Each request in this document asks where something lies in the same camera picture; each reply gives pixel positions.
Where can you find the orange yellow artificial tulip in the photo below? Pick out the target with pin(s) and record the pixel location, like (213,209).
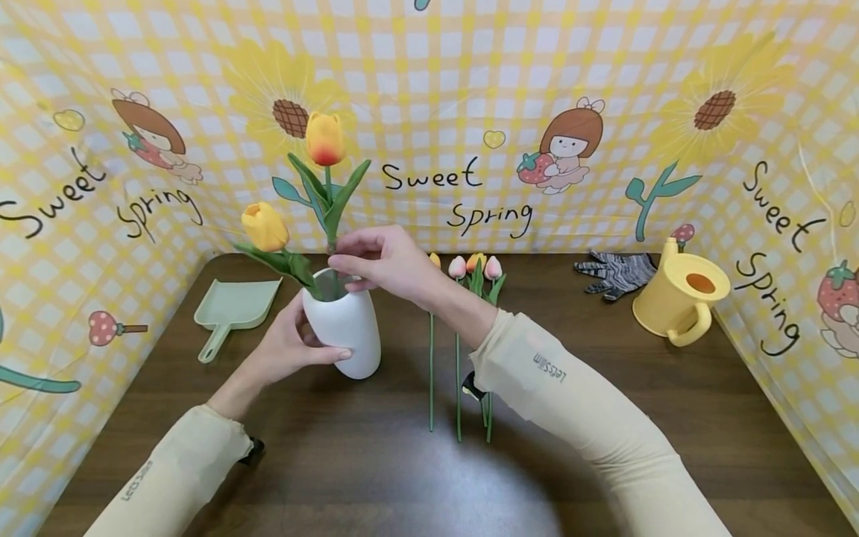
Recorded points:
(325,138)

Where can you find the person's right hand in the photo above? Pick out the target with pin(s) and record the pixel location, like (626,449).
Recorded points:
(396,265)

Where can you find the person's left hand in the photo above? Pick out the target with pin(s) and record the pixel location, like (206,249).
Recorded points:
(285,350)

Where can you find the yellow watering can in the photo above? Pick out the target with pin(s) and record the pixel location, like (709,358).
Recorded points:
(671,302)

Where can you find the person's right forearm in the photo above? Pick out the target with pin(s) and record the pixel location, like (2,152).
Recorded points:
(570,395)

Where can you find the grey patterned work glove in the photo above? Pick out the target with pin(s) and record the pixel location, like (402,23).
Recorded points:
(617,273)

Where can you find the black wrist band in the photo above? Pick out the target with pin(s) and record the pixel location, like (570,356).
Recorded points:
(473,386)
(253,451)

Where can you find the person's left forearm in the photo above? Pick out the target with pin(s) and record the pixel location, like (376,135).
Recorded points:
(181,466)

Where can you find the white ceramic vase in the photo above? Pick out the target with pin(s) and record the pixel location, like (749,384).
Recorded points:
(349,328)

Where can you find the green plastic dustpan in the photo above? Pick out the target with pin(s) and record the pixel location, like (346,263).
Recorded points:
(235,304)

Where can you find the person's right thumb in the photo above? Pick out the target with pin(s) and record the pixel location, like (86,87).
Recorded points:
(361,285)

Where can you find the person's right index finger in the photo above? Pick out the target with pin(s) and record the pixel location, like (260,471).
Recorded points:
(349,263)

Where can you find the person's left index finger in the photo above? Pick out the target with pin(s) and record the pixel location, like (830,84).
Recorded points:
(294,313)

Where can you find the person's left thumb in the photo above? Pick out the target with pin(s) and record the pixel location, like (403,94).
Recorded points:
(329,355)

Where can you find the pink artificial tulip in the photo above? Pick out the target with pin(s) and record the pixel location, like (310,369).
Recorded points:
(493,268)

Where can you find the person's right middle finger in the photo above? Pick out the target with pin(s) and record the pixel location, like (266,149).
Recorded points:
(366,235)

